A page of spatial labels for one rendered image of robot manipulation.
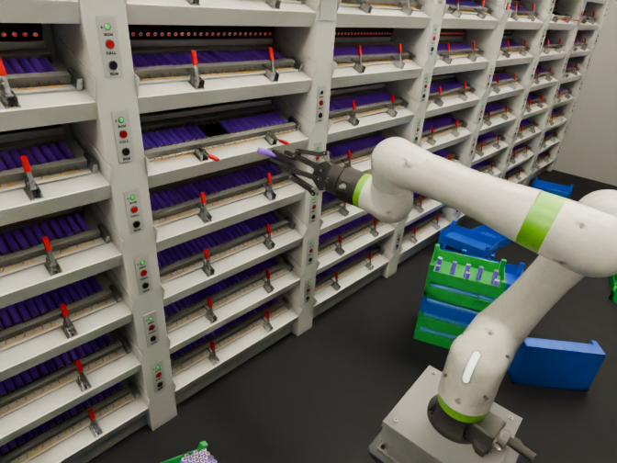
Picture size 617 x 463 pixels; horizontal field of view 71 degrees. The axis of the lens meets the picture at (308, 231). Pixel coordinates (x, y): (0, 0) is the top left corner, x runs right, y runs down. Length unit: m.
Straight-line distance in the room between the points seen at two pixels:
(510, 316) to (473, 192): 0.39
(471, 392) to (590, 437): 0.93
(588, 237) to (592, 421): 1.26
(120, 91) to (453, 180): 0.77
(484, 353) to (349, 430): 0.73
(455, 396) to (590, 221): 0.51
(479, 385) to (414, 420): 0.22
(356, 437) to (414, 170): 1.03
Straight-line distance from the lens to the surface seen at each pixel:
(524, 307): 1.17
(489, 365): 1.09
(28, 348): 1.32
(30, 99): 1.09
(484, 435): 1.21
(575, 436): 1.97
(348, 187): 1.11
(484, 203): 0.92
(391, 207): 1.05
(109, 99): 1.11
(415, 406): 1.27
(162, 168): 1.23
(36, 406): 1.45
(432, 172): 0.95
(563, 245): 0.90
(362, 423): 1.71
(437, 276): 1.88
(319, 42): 1.50
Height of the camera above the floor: 1.32
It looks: 28 degrees down
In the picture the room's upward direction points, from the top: 4 degrees clockwise
